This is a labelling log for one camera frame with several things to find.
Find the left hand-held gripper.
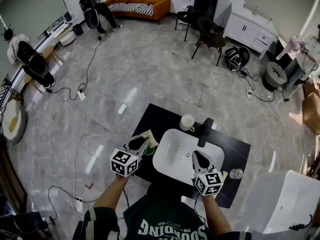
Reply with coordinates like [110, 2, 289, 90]
[109, 133, 151, 178]

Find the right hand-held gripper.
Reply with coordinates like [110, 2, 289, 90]
[192, 150, 224, 197]

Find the green cup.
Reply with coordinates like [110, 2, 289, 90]
[144, 143, 157, 157]

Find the white mug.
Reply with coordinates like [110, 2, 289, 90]
[179, 114, 196, 133]

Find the person's left forearm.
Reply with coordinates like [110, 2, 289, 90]
[92, 175, 131, 214]

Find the person's right forearm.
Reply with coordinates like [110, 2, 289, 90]
[201, 194, 233, 237]

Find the white sink basin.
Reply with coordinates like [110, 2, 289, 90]
[152, 128, 225, 186]

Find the black sink cabinet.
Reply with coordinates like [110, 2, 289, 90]
[130, 103, 252, 209]

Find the black sink faucet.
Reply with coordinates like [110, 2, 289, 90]
[197, 117, 215, 148]

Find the clear glass bottle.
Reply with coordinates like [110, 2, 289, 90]
[229, 168, 244, 180]

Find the dark green printed shirt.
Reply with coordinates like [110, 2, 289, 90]
[72, 185, 253, 240]

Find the black white backpack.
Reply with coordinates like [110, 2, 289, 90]
[224, 45, 251, 72]

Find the woven laundry basket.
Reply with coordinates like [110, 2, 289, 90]
[262, 61, 288, 92]

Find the black curved bathtub faucet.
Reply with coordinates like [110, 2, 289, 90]
[288, 213, 314, 232]

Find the large cardboard box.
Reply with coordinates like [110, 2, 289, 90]
[301, 82, 320, 135]

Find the black bathtub white rim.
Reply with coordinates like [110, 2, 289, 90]
[269, 37, 310, 89]

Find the black wicker chair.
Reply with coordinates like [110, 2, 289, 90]
[191, 16, 228, 67]

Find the black folding chair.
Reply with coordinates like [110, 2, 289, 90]
[174, 5, 201, 43]

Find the striped cushion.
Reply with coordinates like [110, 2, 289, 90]
[107, 1, 155, 16]

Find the orange sofa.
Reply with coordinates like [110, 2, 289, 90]
[104, 0, 172, 26]

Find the white vanity cabinet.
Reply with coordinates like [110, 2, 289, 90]
[222, 5, 280, 60]

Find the pink cloth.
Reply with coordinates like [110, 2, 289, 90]
[281, 33, 305, 58]

